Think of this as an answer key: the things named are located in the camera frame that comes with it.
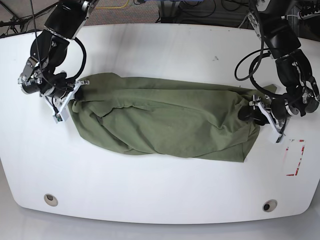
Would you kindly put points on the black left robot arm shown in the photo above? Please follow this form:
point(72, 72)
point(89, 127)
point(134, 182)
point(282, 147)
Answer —
point(279, 41)

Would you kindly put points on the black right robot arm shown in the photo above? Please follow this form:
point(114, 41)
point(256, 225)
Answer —
point(49, 50)

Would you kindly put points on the white power strip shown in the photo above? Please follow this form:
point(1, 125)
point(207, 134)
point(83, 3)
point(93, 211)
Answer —
point(309, 10)

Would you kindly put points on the right grey table grommet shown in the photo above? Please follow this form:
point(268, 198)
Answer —
point(269, 205)

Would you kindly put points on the grey table grommet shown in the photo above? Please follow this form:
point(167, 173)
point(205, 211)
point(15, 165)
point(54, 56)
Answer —
point(51, 200)
point(269, 205)

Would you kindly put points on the green T-shirt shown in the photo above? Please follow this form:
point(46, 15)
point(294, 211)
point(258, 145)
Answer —
point(141, 116)

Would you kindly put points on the black tripod stand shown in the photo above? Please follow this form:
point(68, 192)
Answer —
point(16, 25)

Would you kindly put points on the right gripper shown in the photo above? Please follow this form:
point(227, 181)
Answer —
point(59, 88)

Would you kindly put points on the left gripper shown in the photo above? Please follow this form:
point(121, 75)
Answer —
point(280, 108)

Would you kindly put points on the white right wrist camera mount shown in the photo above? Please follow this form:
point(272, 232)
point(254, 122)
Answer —
point(59, 105)

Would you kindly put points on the red tape rectangle marking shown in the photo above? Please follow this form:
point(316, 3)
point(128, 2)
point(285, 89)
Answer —
point(293, 157)

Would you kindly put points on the left grey table grommet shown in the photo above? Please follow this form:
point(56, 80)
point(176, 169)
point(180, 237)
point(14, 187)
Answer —
point(51, 200)

